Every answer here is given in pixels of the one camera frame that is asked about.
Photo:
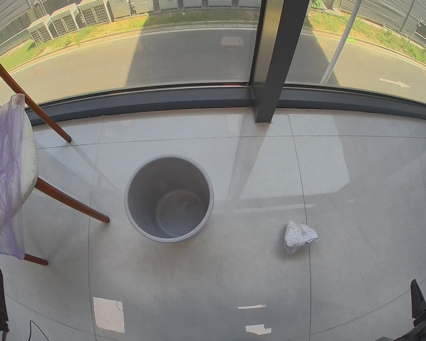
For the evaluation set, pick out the purple plastic bag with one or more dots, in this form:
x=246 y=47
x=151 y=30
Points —
x=3 y=176

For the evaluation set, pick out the crumpled white paper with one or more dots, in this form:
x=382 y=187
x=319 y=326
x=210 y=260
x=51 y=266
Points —
x=298 y=236

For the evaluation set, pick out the white chair with wooden legs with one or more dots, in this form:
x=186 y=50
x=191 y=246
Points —
x=28 y=155

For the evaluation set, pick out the pale grey trash bin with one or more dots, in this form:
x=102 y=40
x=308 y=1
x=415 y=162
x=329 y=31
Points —
x=145 y=190

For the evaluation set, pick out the window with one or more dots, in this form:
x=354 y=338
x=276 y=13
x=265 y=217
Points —
x=198 y=48

